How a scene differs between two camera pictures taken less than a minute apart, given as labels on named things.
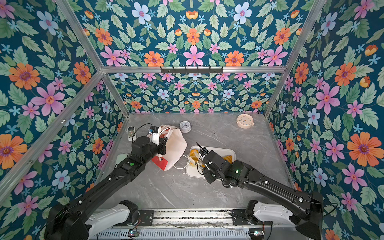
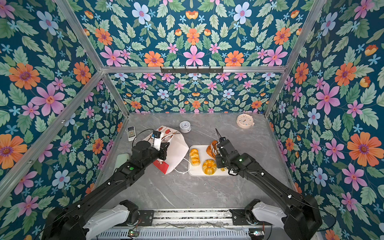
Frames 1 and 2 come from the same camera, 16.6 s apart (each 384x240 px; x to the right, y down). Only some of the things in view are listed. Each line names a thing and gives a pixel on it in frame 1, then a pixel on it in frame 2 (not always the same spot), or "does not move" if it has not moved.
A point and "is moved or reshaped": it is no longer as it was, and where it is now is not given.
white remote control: (131, 133) does not move
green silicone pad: (120, 157) does not move
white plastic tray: (196, 153) does not move
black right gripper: (206, 173) to (218, 159)
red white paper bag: (175, 145) does not move
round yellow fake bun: (192, 154) is moved or reshaped
